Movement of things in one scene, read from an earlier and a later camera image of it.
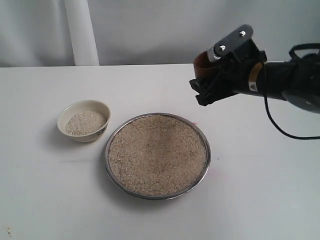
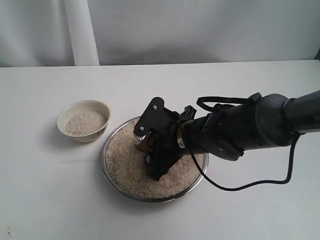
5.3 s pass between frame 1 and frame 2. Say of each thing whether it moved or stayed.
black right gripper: moved
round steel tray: stayed
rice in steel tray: stayed
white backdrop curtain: stayed
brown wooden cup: moved
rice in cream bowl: stayed
